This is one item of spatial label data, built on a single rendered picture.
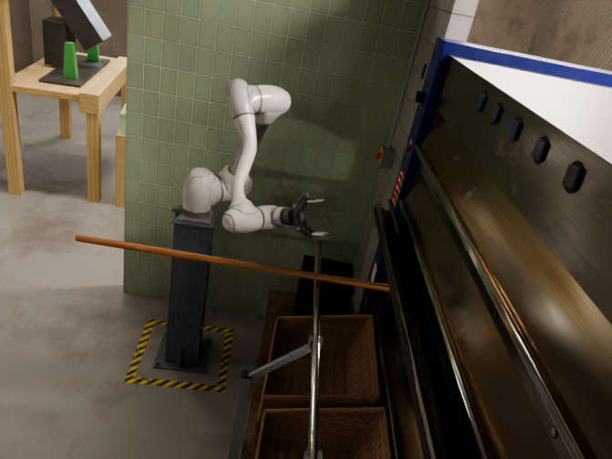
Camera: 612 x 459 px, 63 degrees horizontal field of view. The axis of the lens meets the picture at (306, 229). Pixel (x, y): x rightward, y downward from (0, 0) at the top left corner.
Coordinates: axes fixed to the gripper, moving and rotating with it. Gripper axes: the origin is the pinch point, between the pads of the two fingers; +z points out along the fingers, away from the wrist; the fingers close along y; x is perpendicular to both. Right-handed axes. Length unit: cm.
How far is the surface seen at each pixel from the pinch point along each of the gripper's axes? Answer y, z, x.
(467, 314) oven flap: 22, 72, 22
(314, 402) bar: 45, 36, 52
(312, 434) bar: 48, 43, 61
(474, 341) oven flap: 26, 78, 30
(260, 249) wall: 39, -127, -67
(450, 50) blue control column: -58, 34, -54
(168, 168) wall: -26, -151, -24
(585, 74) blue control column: -40, 72, -92
